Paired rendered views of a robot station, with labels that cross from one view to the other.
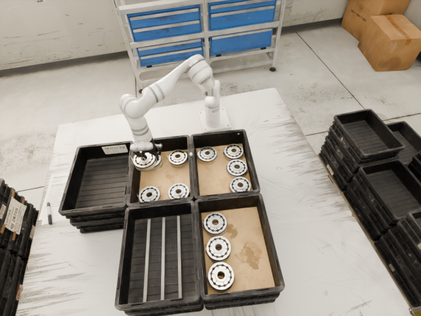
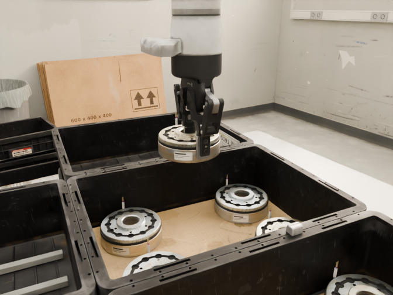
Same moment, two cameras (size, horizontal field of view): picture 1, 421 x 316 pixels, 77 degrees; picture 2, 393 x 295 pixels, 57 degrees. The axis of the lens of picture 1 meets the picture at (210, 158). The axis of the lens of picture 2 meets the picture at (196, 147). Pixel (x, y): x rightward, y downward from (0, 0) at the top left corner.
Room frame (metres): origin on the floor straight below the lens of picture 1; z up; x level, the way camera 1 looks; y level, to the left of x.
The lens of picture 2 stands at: (0.57, -0.22, 1.21)
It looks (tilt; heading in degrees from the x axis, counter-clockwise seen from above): 22 degrees down; 67
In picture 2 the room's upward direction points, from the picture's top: straight up
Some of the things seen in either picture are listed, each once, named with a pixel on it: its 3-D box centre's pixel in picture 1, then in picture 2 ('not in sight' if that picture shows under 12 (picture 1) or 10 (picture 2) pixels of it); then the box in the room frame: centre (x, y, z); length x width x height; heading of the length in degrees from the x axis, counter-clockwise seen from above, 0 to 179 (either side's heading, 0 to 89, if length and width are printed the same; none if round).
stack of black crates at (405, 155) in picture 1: (396, 150); not in sight; (1.29, -1.50, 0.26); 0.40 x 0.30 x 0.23; 9
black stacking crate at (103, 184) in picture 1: (103, 180); (149, 159); (0.78, 0.54, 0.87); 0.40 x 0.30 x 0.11; 2
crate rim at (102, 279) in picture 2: (161, 168); (206, 197); (0.79, 0.24, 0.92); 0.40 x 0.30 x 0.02; 2
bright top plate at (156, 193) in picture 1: (149, 195); (131, 223); (0.68, 0.31, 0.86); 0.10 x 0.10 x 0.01
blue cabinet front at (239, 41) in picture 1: (242, 26); not in sight; (2.87, -0.45, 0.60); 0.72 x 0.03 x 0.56; 99
